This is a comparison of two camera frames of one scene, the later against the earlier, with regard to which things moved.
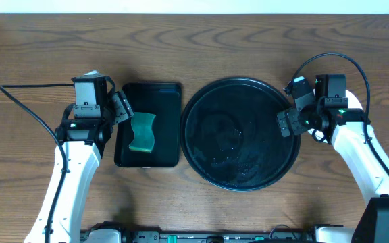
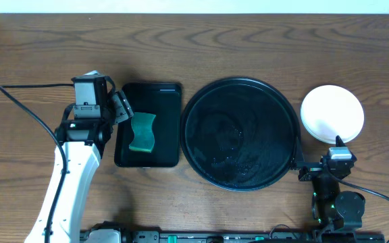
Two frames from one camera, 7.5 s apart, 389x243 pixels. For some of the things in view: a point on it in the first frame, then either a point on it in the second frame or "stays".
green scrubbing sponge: x=144 y=138 stays
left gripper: x=122 y=106 stays
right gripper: x=292 y=115 to x=298 y=161
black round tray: x=231 y=136 stays
